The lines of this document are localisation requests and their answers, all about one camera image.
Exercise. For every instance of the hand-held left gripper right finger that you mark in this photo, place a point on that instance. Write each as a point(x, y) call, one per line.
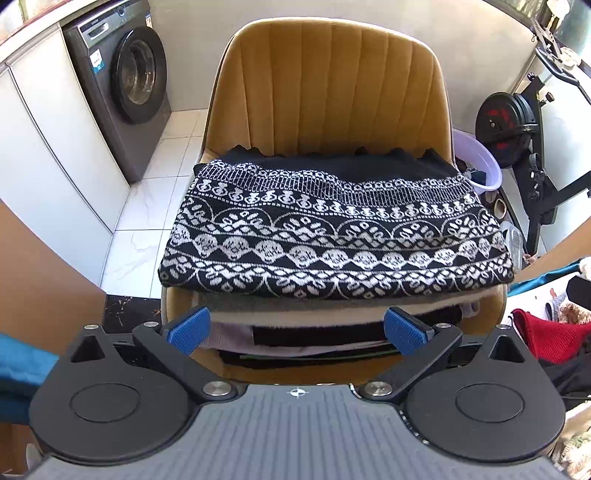
point(406, 330)

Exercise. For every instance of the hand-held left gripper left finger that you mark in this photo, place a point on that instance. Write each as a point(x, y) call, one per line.
point(189, 330)

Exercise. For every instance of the black white patterned sweater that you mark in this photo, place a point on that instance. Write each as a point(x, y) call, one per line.
point(323, 240)

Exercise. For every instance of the black knitted garment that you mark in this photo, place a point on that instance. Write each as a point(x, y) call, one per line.
point(323, 161)

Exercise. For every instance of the lilac folded garment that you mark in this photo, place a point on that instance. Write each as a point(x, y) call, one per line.
point(231, 337)

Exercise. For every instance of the black folded garment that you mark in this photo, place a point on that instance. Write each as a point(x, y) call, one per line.
point(323, 333)

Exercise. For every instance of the cream folded garment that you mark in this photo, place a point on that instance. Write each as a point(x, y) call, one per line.
point(300, 318)

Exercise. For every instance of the grey folded garment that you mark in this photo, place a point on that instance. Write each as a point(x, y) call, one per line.
point(300, 304)

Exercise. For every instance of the white slipper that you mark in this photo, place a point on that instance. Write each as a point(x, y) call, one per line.
point(512, 244)

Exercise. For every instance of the red knitted garment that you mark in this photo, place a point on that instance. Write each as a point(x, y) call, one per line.
point(554, 337)

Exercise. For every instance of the brown patterned slipper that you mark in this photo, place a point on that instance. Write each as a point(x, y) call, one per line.
point(496, 205)

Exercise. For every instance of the brown wooden panel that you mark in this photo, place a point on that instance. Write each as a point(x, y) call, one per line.
point(554, 254)
point(37, 286)

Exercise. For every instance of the black cloth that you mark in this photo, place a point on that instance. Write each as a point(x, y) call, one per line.
point(568, 378)

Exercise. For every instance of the teal curtain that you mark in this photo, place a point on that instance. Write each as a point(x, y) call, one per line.
point(23, 378)

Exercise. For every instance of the purple plastic basin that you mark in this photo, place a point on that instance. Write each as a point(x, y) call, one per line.
point(480, 157)

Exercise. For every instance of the pale floral cloth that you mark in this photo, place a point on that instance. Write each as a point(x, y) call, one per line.
point(575, 443)

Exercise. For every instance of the black exercise bike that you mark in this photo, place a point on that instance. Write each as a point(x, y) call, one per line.
point(508, 120)

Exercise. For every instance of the white cabinets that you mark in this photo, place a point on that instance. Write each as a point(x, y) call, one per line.
point(46, 138)

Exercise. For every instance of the grey washing machine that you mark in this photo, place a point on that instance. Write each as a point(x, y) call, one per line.
point(138, 78)

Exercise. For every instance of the mustard velvet chair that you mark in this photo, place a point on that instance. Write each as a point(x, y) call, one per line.
point(323, 83)

